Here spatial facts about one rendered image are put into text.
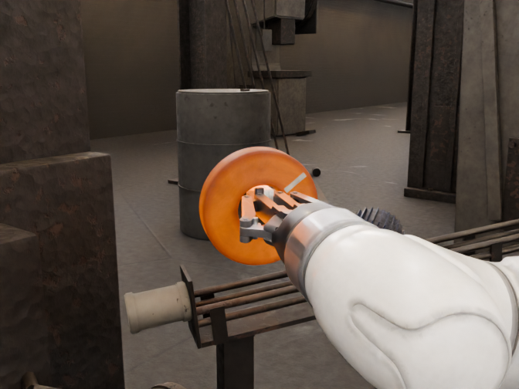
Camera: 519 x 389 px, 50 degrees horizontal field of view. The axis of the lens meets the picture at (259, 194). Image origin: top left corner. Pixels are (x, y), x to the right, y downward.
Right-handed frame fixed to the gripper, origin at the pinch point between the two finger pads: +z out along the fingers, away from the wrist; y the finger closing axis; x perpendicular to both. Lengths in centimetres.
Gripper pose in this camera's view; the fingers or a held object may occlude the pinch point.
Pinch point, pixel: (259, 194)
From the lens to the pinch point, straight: 71.9
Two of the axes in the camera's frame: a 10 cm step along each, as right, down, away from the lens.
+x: 0.1, -9.6, -2.7
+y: 9.5, -0.7, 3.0
